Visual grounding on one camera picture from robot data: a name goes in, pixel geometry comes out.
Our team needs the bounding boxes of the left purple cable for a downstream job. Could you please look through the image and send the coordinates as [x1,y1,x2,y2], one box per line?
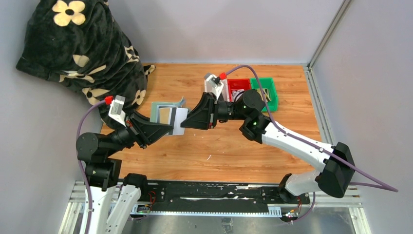
[76,96,113,234]

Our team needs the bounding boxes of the white plastic bin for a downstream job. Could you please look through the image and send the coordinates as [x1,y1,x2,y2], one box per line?
[204,79,230,101]

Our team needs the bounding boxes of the white cards in red bin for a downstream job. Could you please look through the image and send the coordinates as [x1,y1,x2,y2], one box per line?
[231,89,245,102]

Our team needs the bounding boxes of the red plastic bin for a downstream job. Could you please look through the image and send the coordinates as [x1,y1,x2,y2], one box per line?
[227,78,251,101]

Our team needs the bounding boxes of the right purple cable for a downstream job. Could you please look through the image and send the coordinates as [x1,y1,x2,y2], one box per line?
[219,65,399,224]

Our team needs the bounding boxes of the black floral blanket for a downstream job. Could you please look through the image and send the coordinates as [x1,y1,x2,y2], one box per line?
[16,0,155,113]

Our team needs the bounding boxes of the aluminium frame rail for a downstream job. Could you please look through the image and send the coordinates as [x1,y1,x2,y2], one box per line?
[58,180,371,234]

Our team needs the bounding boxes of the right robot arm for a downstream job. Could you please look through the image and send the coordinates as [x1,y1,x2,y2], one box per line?
[181,90,355,202]

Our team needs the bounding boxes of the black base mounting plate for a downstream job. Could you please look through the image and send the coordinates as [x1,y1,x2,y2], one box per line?
[135,180,311,216]

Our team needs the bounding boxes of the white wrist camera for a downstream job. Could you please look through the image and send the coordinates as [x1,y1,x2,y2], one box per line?
[204,73,223,100]
[104,95,126,126]

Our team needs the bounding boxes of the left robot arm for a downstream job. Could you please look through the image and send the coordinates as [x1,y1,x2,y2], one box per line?
[76,112,173,234]

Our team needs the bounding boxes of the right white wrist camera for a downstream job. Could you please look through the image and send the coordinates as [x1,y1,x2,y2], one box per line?
[204,73,223,100]

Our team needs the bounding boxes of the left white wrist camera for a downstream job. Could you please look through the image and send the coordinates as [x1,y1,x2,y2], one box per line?
[104,95,126,126]

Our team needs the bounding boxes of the gold card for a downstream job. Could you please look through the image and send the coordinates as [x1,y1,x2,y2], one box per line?
[158,107,172,125]

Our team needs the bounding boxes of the green plastic bin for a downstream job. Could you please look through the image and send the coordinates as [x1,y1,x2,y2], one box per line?
[250,77,279,112]

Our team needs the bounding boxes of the purple cable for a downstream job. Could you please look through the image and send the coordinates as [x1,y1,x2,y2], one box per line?
[219,65,399,224]
[76,96,113,234]

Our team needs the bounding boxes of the gold cards in green bin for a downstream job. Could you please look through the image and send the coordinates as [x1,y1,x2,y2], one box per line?
[257,88,271,103]

